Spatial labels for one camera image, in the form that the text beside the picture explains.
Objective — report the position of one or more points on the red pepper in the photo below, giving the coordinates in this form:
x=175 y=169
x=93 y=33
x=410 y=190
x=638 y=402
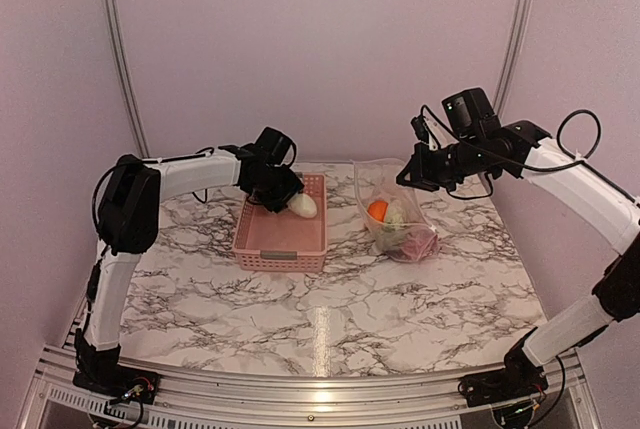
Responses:
x=420 y=243

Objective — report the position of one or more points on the right aluminium corner post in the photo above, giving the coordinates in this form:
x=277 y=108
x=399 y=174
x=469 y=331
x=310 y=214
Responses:
x=515 y=44

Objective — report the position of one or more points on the left aluminium corner post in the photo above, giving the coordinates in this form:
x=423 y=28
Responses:
x=124 y=77

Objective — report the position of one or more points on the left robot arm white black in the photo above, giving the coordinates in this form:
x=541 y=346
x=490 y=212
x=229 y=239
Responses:
x=125 y=211

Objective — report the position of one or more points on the clear zip top bag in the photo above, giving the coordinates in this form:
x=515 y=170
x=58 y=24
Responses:
x=375 y=180

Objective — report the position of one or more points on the aluminium front rail frame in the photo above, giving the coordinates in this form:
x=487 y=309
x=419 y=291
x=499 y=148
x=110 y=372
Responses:
x=191 y=398

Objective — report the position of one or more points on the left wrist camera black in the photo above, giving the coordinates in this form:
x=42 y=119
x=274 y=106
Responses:
x=276 y=148

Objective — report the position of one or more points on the pink plastic basket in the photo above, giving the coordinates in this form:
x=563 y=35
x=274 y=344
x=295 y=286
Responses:
x=284 y=242

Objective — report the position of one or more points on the orange pepper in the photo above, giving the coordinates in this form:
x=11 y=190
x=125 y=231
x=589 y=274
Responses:
x=377 y=210

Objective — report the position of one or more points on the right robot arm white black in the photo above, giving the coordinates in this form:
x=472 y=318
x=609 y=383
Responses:
x=528 y=152

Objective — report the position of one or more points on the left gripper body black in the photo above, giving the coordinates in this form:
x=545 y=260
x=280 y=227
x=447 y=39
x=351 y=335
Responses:
x=279 y=189

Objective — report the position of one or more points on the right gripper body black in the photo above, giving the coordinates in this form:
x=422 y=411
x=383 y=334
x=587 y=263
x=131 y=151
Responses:
x=466 y=160

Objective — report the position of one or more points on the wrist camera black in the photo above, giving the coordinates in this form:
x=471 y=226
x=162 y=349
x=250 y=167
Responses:
x=276 y=148
x=470 y=114

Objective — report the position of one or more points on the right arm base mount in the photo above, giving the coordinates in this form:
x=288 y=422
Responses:
x=519 y=377

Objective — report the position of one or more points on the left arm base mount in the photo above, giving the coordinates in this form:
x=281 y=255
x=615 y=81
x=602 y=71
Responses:
x=115 y=381

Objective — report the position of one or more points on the dark purple pepper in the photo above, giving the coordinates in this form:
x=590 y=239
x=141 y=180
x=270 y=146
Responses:
x=396 y=253

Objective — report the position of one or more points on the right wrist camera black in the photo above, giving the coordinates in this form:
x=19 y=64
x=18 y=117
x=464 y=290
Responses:
x=470 y=114

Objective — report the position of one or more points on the white cabbage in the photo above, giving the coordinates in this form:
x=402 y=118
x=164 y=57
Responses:
x=303 y=205
x=393 y=231

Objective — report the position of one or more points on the aluminium corner post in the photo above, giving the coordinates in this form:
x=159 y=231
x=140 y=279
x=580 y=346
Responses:
x=515 y=44
x=124 y=77

